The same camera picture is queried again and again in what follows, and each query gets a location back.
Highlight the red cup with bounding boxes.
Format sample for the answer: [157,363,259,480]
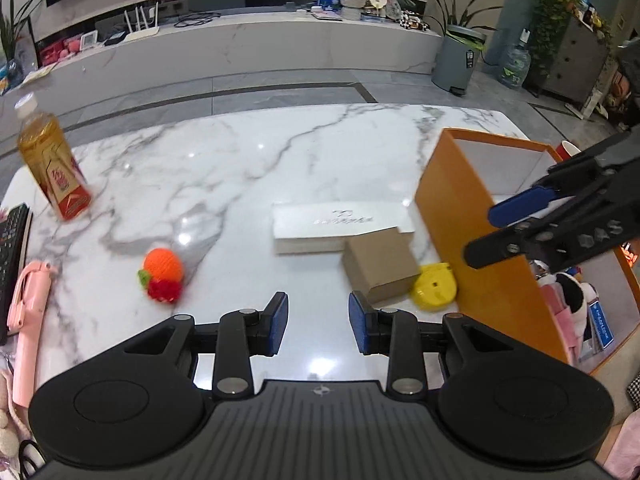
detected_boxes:
[556,139,584,163]

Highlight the pink zip case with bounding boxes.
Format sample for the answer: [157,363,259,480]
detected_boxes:
[538,282,576,356]

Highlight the long-leaf potted plant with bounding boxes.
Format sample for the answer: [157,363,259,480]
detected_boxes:
[423,0,504,51]

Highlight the black hair tie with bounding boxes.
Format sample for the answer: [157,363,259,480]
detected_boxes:
[17,439,41,479]

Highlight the cream crochet doll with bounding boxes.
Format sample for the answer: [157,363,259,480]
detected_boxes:
[0,359,31,466]

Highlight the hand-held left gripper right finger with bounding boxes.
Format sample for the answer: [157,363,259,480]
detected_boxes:
[348,290,516,396]

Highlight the grey drawer cabinet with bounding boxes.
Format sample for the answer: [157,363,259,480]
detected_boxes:
[539,7,614,106]

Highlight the yellow round toy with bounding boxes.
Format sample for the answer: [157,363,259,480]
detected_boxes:
[410,261,459,311]

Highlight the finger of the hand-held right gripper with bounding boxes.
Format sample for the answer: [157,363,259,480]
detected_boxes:
[487,129,640,229]
[462,217,552,271]

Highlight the white marble television console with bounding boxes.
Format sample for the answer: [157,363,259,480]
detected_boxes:
[0,7,444,126]

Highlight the blue rectangular tag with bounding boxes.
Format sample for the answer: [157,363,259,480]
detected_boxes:
[579,299,615,361]

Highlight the black coiled cable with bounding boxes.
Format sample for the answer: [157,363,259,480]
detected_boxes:
[173,12,221,29]

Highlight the orange drink bottle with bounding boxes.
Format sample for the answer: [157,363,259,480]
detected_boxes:
[13,92,94,222]

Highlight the pink toys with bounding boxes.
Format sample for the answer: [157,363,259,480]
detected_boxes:
[39,34,81,64]

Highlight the orange crochet fruit toy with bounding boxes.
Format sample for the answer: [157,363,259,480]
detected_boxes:
[138,247,185,304]

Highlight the grey pedal trash can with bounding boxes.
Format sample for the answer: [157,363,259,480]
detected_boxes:
[430,23,487,97]

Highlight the large water jug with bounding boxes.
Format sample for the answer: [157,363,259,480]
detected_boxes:
[498,29,533,89]

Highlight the pink selfie stick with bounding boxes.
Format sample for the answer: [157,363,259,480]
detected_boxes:
[7,259,54,407]

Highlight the brown cardboard box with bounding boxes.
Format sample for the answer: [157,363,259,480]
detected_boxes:
[341,227,423,305]

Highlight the panda plush with striped base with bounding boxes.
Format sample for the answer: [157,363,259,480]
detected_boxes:
[552,272,601,346]

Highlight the white router with antennas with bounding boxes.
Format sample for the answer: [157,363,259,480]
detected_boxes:
[123,2,160,42]

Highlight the black remote control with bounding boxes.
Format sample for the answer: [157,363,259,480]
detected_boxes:
[0,203,34,345]

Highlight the houndstooth cloth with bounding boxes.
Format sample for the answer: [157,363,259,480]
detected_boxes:
[623,370,640,411]

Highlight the orange cardboard storage box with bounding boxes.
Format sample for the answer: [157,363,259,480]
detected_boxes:
[414,128,640,377]

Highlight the long white box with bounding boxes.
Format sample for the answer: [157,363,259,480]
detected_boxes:
[272,200,416,255]

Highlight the pink cloth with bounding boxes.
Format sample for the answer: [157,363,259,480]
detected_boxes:
[604,422,640,480]

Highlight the green ivy plant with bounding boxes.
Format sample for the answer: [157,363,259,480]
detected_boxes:
[517,0,596,81]

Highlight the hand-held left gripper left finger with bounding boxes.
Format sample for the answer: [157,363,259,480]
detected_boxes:
[120,291,290,401]

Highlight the black and white checkered toy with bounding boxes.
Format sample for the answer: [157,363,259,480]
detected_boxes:
[399,9,431,34]

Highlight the tall green leaf plant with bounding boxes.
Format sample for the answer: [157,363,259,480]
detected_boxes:
[0,0,46,71]

